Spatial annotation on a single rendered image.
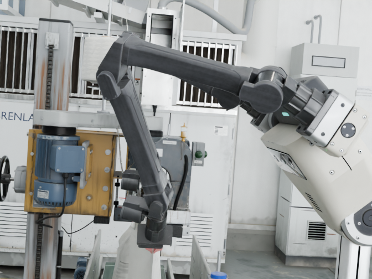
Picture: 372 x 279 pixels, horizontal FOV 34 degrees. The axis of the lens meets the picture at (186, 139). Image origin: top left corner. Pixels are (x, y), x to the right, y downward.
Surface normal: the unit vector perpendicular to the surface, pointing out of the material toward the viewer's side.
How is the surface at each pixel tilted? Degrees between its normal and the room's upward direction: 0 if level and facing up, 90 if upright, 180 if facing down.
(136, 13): 90
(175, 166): 90
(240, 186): 90
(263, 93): 119
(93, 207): 90
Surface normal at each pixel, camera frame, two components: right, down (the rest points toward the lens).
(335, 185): 0.39, 0.50
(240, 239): 0.08, 0.06
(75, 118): 0.68, 0.09
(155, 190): -0.19, 0.50
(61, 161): 0.49, 0.08
